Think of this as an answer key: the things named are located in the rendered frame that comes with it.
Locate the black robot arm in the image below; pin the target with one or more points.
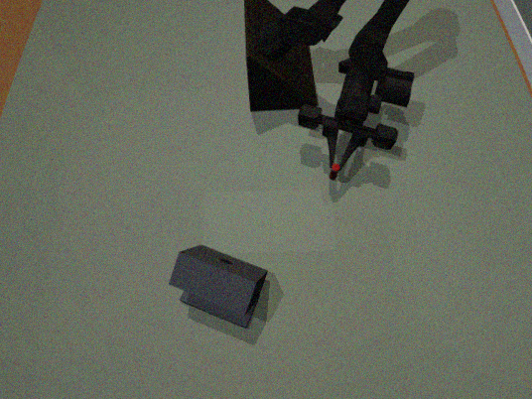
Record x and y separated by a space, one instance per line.
366 61

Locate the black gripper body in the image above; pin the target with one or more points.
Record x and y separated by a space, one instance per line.
383 136

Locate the dark grey flat panel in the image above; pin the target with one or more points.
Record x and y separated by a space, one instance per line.
217 283

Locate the dark red peg with white band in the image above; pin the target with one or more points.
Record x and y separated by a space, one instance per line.
334 171

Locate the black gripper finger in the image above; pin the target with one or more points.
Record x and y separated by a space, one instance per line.
357 140
331 133

